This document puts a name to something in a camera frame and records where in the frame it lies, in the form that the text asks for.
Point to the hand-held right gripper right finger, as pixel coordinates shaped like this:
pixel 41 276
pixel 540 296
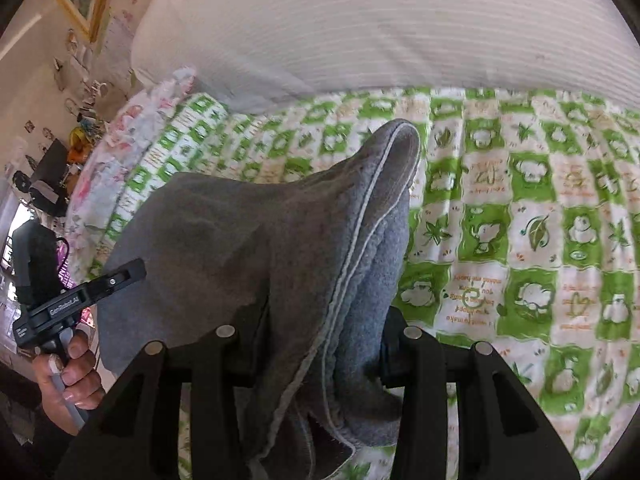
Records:
pixel 392 355

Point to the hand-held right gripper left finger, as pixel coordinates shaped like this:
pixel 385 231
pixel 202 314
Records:
pixel 220 360

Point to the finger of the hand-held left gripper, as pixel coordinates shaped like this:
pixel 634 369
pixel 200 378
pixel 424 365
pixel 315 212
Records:
pixel 122 276

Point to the grey pants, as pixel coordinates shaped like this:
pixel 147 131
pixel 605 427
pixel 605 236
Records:
pixel 250 235

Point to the person's left forearm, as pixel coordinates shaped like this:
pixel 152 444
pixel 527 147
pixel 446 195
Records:
pixel 35 435

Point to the person's left hand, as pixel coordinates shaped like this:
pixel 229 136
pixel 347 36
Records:
pixel 80 380

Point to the purple pink hanging cloth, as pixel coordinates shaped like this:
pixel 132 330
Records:
pixel 66 272

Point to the pink floral blanket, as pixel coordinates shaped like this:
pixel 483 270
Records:
pixel 125 125

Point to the green checked bedsheet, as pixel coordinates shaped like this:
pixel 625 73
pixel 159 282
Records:
pixel 500 210

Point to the white striped headboard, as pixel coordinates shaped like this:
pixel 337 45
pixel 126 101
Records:
pixel 375 25

